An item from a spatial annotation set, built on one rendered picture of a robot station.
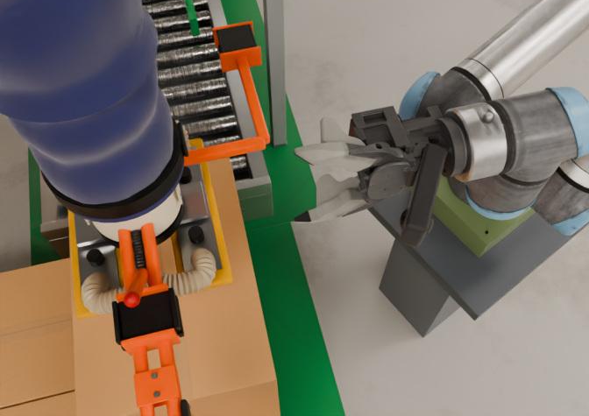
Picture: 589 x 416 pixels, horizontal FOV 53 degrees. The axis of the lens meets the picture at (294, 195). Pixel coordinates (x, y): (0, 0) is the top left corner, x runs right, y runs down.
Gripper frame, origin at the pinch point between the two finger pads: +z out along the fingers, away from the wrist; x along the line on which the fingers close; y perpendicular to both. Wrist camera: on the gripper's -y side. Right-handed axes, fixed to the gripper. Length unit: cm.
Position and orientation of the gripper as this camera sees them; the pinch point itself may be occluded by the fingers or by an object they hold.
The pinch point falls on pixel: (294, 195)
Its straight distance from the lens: 67.0
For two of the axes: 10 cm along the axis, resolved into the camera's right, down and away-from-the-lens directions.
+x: 0.0, -5.1, -8.6
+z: -9.7, 2.1, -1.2
